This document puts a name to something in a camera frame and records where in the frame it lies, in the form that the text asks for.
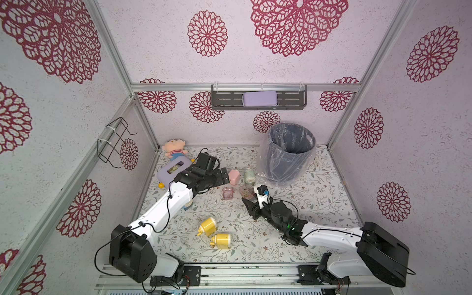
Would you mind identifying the pink pencil sharpener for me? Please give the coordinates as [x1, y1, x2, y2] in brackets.
[228, 169, 241, 186]

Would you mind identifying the pink clear shavings tray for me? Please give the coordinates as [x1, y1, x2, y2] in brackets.
[222, 187, 235, 200]
[238, 184, 257, 202]

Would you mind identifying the green pencil sharpener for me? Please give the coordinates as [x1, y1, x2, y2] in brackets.
[243, 167, 256, 186]

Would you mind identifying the clear plastic bin liner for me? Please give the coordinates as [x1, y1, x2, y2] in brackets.
[256, 122, 318, 187]

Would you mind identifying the grey trash bin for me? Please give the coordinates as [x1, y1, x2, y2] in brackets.
[264, 122, 317, 183]

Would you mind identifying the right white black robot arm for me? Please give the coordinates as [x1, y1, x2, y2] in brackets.
[242, 199, 415, 288]

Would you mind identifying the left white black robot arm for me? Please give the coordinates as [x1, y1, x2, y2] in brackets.
[106, 149, 229, 283]

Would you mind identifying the blue pencil sharpener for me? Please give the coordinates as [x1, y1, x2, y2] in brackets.
[183, 200, 193, 211]

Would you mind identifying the yellow pencil sharpener lower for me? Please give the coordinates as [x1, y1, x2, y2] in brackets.
[210, 234, 232, 250]

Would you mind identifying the yellow pencil sharpener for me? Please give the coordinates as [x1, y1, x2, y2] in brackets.
[210, 234, 232, 250]
[197, 216, 217, 237]

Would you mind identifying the yellow pencil sharpener upper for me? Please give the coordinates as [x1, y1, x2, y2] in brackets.
[197, 216, 217, 237]

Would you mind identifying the purple tissue box toy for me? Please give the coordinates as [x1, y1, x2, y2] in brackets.
[157, 156, 193, 189]

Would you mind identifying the plush doll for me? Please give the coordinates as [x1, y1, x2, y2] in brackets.
[162, 139, 188, 161]

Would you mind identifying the purple soap box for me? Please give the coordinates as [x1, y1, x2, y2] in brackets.
[242, 91, 279, 108]

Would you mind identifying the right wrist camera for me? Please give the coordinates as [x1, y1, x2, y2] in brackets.
[254, 184, 270, 210]

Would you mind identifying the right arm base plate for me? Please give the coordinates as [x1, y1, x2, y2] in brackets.
[297, 265, 351, 286]

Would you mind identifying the aluminium front rail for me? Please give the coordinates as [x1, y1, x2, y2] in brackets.
[95, 261, 406, 295]

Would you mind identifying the dark grey wall shelf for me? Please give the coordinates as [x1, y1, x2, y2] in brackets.
[211, 84, 307, 111]

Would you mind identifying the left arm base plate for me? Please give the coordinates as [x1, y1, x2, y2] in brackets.
[149, 265, 202, 288]

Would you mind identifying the black wire wall rack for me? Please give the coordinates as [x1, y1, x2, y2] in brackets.
[96, 117, 137, 169]

